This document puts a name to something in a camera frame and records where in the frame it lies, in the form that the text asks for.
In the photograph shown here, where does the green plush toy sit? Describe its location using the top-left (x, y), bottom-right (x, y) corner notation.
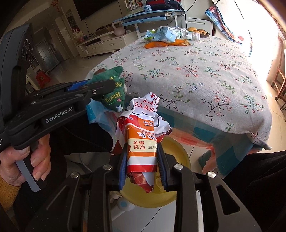
top-left (86, 66), bottom-right (128, 113)

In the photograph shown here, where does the person's left hand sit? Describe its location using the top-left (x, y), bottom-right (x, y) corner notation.
top-left (1, 134), bottom-right (51, 192)

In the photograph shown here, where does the navy red school backpack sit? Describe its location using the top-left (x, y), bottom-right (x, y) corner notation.
top-left (146, 0), bottom-right (181, 11)

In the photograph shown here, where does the yellow plastic trash bin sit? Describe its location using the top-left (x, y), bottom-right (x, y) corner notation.
top-left (120, 136), bottom-right (191, 208)

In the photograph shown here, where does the row of books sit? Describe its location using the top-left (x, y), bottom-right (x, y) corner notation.
top-left (124, 0), bottom-right (147, 10)

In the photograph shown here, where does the yellow orange fruit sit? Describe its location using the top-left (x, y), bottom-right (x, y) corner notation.
top-left (188, 27), bottom-right (197, 31)

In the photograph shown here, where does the red object on floor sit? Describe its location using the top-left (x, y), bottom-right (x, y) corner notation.
top-left (36, 70), bottom-right (51, 89)

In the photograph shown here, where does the dark fruit plate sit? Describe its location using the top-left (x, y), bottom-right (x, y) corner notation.
top-left (188, 27), bottom-right (210, 38)

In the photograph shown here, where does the wooden chair with cushion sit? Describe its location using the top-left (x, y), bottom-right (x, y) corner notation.
top-left (271, 66), bottom-right (286, 111)

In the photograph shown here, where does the white air purifier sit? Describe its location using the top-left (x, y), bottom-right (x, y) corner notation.
top-left (181, 17), bottom-right (214, 35)

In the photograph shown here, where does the black wall television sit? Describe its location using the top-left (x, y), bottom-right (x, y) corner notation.
top-left (73, 0), bottom-right (115, 20)

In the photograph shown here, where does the red white snack wrapper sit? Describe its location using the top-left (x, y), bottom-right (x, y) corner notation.
top-left (115, 92), bottom-right (172, 193)

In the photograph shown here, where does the light blue milk carton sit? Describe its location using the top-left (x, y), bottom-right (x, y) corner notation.
top-left (143, 27), bottom-right (176, 43)

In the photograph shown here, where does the clear plastic water bottle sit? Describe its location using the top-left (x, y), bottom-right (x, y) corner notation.
top-left (168, 27), bottom-right (200, 42)

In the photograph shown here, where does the orange peel under carton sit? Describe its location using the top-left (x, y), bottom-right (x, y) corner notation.
top-left (144, 39), bottom-right (190, 49)

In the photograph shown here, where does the blue kids study desk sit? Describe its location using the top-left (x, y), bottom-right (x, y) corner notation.
top-left (112, 9), bottom-right (185, 39)

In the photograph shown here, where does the pink kettlebell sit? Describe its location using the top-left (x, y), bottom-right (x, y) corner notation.
top-left (112, 21), bottom-right (125, 36)

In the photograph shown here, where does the orange knit sleeve forearm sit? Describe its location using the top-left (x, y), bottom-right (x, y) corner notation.
top-left (0, 177), bottom-right (20, 212)

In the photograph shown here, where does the colourful hanging bag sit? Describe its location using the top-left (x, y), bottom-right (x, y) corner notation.
top-left (205, 1), bottom-right (253, 57)

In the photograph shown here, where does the white TV cabinet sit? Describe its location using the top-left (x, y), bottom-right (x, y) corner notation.
top-left (76, 31), bottom-right (138, 57)

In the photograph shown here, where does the floral white tablecloth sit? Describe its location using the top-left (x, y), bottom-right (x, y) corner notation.
top-left (87, 36), bottom-right (272, 150)

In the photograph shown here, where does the brown pastry on plate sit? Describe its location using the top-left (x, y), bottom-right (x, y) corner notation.
top-left (197, 29), bottom-right (207, 36)

